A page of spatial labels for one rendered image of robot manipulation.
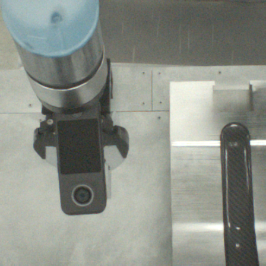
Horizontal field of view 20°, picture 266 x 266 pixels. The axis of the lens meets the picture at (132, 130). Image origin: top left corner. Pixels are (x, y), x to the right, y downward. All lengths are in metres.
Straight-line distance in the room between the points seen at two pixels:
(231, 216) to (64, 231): 0.23
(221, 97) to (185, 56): 0.78
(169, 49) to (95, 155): 1.09
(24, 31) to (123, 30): 1.25
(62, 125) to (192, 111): 0.29
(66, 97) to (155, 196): 0.39
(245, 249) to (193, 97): 0.21
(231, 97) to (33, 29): 0.49
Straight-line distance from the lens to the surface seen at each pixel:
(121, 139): 0.80
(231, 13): 1.87
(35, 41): 0.60
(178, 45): 1.81
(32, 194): 1.06
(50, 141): 0.80
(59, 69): 0.63
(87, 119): 0.73
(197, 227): 0.94
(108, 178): 0.88
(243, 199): 0.96
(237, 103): 1.03
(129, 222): 1.03
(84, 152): 0.74
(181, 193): 0.95
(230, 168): 0.97
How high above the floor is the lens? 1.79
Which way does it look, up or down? 67 degrees down
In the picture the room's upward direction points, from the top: 6 degrees counter-clockwise
